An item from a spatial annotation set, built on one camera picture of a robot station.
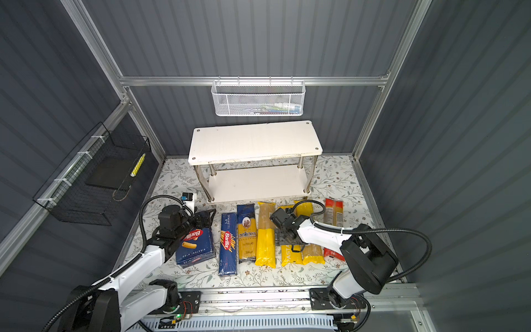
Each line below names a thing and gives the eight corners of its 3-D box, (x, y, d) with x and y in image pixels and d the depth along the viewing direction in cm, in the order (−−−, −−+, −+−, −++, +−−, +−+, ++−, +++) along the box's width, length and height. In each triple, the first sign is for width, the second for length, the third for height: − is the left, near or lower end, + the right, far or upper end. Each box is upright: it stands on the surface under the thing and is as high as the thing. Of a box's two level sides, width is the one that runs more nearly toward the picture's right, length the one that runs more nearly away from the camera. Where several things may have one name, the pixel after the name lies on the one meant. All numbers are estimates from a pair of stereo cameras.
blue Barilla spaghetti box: (220, 276, 81) (218, 274, 78) (223, 217, 98) (221, 213, 95) (236, 274, 81) (235, 272, 78) (236, 216, 98) (235, 212, 95)
